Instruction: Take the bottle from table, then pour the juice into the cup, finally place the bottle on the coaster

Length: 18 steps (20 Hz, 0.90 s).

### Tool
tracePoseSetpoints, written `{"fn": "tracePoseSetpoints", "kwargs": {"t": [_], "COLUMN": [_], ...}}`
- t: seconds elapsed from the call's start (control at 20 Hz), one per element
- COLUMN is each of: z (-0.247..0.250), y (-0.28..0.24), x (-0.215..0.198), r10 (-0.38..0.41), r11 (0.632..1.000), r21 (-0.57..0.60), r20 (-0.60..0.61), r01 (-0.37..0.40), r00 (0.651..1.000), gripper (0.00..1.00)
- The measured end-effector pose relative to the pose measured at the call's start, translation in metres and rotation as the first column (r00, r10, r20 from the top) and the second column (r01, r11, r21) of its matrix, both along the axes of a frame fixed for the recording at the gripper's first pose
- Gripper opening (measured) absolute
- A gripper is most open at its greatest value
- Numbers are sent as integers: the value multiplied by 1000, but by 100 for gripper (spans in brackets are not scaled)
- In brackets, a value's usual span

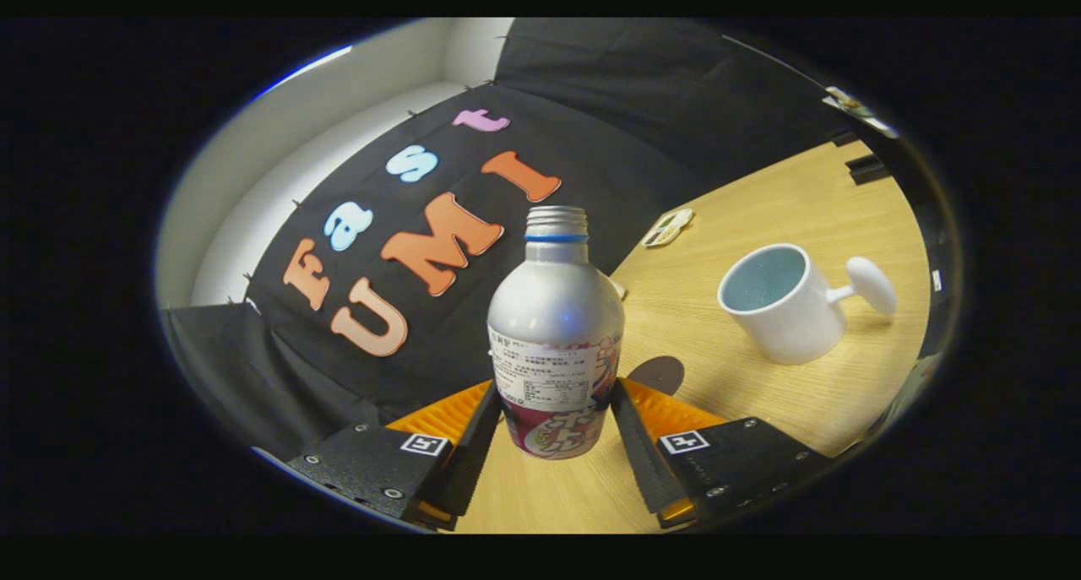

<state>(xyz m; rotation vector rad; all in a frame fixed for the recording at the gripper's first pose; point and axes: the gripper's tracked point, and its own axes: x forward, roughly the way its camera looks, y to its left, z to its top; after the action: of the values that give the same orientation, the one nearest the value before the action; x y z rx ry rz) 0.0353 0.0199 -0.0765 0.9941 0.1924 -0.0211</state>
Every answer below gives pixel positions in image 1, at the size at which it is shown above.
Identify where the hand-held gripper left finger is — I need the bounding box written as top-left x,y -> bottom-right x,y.
285,381 -> 502,532

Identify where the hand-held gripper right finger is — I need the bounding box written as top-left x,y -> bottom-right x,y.
610,377 -> 833,530

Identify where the brown round coaster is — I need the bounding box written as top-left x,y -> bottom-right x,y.
627,355 -> 686,397

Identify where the silver juice bottle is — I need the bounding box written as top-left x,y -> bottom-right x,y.
487,205 -> 626,461

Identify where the white cup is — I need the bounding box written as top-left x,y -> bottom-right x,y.
717,242 -> 899,366

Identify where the wooden table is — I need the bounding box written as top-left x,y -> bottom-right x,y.
456,139 -> 930,534

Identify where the white divided snack dish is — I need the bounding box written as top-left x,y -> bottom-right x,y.
642,209 -> 695,248

